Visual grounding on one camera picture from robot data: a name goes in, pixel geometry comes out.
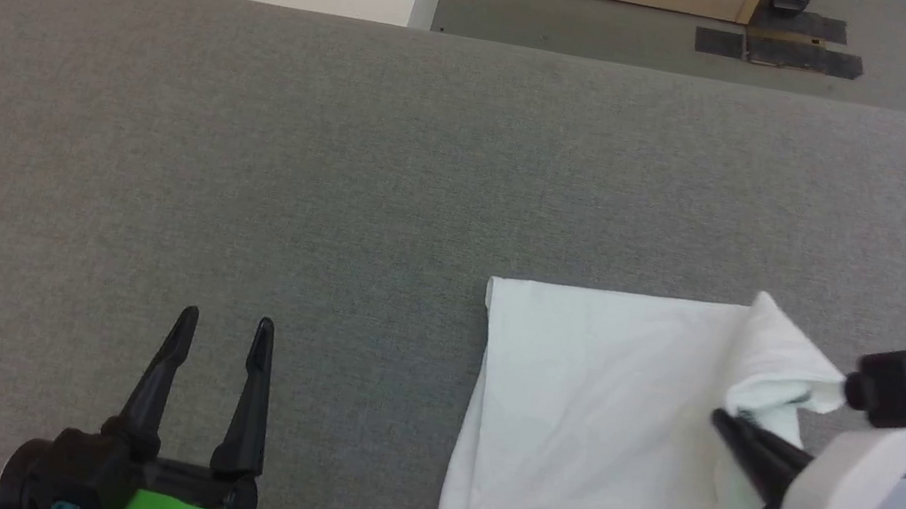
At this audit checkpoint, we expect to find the grey fabric sofa cushion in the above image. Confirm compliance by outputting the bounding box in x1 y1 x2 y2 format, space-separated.
0 0 906 509

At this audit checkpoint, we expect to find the white t-shirt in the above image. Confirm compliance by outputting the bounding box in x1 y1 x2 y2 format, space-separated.
438 249 877 509

